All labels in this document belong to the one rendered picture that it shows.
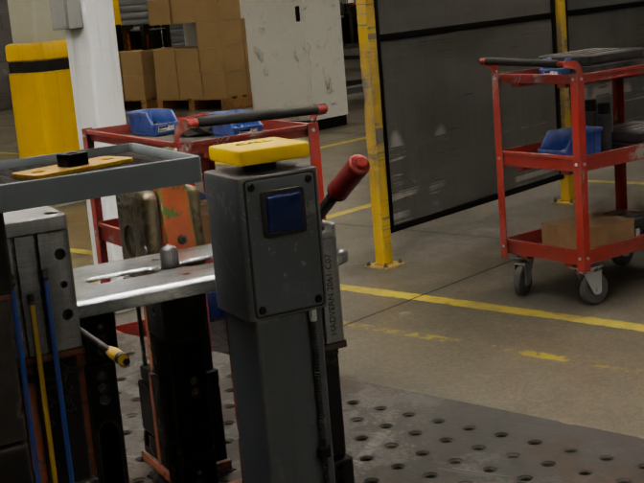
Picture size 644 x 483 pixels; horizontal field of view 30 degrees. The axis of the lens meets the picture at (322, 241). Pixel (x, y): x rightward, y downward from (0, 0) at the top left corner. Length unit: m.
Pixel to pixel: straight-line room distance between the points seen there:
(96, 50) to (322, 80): 6.41
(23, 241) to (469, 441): 0.74
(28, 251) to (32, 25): 7.40
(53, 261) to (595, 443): 0.78
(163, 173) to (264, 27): 10.86
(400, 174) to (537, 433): 4.18
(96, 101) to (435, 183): 1.75
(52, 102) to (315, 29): 3.76
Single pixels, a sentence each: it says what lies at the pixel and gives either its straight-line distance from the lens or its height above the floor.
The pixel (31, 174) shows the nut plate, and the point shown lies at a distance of 0.86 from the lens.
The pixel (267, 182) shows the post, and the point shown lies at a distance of 0.91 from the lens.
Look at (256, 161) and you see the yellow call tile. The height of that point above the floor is 1.15.
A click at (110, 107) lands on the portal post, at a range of 5.26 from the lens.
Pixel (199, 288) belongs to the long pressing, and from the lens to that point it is 1.20.
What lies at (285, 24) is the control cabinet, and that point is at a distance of 11.50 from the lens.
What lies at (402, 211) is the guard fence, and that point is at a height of 0.23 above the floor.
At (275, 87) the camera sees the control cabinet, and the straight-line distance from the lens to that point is 11.66.
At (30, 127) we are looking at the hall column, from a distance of 8.47.
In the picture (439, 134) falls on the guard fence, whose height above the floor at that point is 0.54.
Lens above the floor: 1.27
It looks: 12 degrees down
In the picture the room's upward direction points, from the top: 5 degrees counter-clockwise
